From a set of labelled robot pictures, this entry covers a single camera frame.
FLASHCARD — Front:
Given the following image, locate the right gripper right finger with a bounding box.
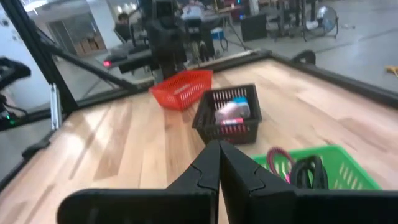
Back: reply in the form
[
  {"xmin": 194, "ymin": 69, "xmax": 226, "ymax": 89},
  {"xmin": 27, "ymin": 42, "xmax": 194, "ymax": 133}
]
[{"xmin": 219, "ymin": 141, "xmax": 398, "ymax": 224}]

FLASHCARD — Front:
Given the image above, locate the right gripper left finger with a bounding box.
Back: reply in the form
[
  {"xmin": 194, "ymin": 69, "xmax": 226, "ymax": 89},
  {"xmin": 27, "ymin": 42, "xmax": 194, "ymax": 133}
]
[{"xmin": 57, "ymin": 139, "xmax": 221, "ymax": 224}]

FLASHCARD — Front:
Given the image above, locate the black cable bundle red strap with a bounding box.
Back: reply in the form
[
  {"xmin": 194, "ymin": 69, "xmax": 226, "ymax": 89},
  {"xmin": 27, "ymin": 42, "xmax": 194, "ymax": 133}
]
[{"xmin": 289, "ymin": 154, "xmax": 330, "ymax": 190}]

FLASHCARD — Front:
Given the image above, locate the pink USB wall charger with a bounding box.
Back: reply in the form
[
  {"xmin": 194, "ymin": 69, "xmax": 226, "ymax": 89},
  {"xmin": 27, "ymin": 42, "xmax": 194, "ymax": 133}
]
[{"xmin": 214, "ymin": 101, "xmax": 246, "ymax": 126}]

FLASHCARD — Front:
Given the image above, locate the blue USB wall charger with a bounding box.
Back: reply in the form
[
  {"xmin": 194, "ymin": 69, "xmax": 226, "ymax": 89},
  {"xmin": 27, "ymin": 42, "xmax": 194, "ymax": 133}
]
[{"xmin": 233, "ymin": 96, "xmax": 251, "ymax": 119}]

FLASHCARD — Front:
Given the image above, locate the black plastic basket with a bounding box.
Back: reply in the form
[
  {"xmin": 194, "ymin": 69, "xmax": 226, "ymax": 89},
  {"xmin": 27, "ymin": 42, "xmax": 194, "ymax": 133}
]
[{"xmin": 192, "ymin": 83, "xmax": 263, "ymax": 146}]

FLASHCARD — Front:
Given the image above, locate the green plastic basket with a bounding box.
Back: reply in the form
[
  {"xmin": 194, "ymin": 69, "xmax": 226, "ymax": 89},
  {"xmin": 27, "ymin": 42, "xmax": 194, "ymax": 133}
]
[{"xmin": 251, "ymin": 144, "xmax": 382, "ymax": 191}]

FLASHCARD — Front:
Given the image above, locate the red plastic basket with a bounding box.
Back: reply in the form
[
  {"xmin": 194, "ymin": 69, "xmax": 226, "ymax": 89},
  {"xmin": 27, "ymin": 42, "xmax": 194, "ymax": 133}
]
[{"xmin": 148, "ymin": 68, "xmax": 214, "ymax": 112}]

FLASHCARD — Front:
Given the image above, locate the blue white container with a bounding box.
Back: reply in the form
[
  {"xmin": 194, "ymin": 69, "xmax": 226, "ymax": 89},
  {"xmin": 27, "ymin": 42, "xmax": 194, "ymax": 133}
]
[{"xmin": 210, "ymin": 27, "xmax": 225, "ymax": 40}]

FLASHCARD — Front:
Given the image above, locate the black computer case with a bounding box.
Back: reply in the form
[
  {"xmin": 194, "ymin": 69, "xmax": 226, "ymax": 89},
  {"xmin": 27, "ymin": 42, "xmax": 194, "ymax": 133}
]
[{"xmin": 240, "ymin": 14, "xmax": 268, "ymax": 42}]

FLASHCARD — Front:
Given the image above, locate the stack of cardboard boxes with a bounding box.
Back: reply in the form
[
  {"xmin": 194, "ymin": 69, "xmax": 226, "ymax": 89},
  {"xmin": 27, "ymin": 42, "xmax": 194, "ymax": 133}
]
[{"xmin": 73, "ymin": 34, "xmax": 106, "ymax": 57}]

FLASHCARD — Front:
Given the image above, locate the person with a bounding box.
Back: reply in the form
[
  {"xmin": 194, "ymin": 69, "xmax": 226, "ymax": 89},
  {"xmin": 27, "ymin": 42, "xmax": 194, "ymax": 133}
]
[
  {"xmin": 181, "ymin": 0, "xmax": 206, "ymax": 23},
  {"xmin": 113, "ymin": 12, "xmax": 132, "ymax": 43}
]

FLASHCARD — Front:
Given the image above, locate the yellow object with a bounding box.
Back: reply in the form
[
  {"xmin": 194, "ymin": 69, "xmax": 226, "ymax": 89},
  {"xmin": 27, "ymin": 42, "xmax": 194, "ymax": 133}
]
[{"xmin": 384, "ymin": 64, "xmax": 398, "ymax": 77}]

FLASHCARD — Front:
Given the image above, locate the round floor fan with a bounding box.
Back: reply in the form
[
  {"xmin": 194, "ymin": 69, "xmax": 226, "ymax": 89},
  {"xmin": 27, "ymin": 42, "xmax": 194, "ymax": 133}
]
[{"xmin": 316, "ymin": 5, "xmax": 340, "ymax": 40}]

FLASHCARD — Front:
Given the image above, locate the red black braided cable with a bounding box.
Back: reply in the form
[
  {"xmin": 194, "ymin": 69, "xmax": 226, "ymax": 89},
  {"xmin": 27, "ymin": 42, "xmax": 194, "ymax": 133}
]
[{"xmin": 266, "ymin": 146, "xmax": 295, "ymax": 184}]

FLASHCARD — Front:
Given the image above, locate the black curved handle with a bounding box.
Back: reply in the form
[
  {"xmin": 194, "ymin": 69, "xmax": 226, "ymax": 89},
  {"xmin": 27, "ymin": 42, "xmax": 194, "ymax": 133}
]
[{"xmin": 291, "ymin": 49, "xmax": 317, "ymax": 66}]

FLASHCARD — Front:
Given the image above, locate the silver metal bracket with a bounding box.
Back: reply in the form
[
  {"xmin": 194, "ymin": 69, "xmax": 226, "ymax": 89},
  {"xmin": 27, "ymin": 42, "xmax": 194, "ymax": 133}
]
[{"xmin": 49, "ymin": 83, "xmax": 63, "ymax": 130}]

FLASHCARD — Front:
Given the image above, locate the black aluminium rig frame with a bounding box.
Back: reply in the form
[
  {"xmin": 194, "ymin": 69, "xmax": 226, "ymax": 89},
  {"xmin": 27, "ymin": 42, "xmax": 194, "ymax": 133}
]
[{"xmin": 0, "ymin": 0, "xmax": 398, "ymax": 192}]

